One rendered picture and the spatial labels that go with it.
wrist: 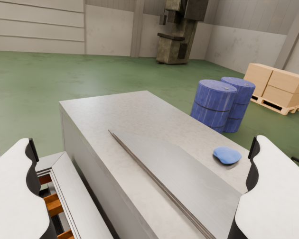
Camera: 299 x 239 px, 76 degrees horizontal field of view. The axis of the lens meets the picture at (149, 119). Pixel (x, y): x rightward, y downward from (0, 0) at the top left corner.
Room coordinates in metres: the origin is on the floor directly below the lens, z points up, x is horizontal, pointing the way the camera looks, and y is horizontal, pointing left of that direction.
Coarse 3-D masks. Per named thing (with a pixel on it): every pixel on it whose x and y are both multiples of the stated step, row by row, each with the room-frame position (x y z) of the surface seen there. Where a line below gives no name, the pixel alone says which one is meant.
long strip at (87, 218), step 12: (60, 168) 0.66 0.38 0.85; (72, 168) 0.67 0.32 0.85; (60, 180) 0.59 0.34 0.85; (72, 180) 0.60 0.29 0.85; (72, 192) 0.54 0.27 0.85; (84, 192) 0.55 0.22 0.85; (72, 204) 0.48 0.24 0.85; (84, 204) 0.49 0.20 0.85; (72, 216) 0.43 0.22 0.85; (84, 216) 0.44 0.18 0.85; (96, 216) 0.45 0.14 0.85; (84, 228) 0.40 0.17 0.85; (96, 228) 0.41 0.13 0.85
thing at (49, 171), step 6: (60, 156) 0.74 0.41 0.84; (48, 168) 0.65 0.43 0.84; (42, 174) 0.62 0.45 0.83; (48, 174) 0.63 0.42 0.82; (54, 174) 0.62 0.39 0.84; (54, 180) 0.60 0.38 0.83; (54, 186) 0.57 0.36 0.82; (60, 192) 0.54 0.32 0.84; (60, 198) 0.52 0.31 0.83; (66, 204) 0.48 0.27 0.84; (66, 210) 0.46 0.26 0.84; (66, 216) 0.45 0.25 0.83; (72, 222) 0.42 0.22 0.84; (72, 228) 0.41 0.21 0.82; (78, 234) 0.38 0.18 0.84
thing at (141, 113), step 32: (128, 96) 1.16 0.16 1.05; (96, 128) 0.73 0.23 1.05; (128, 128) 0.77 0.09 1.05; (160, 128) 0.82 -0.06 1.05; (192, 128) 0.87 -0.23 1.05; (96, 160) 0.56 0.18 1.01; (128, 160) 0.55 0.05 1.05; (128, 192) 0.40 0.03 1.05; (160, 192) 0.42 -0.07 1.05; (160, 224) 0.32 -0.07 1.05; (192, 224) 0.33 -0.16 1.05
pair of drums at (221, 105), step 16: (208, 80) 2.87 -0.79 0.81; (224, 80) 3.03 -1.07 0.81; (240, 80) 3.19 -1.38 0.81; (208, 96) 2.46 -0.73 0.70; (224, 96) 2.42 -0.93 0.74; (240, 96) 2.82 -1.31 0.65; (192, 112) 2.63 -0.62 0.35; (208, 112) 2.44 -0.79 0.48; (224, 112) 2.45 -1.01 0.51; (240, 112) 2.84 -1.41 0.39; (224, 128) 2.83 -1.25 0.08
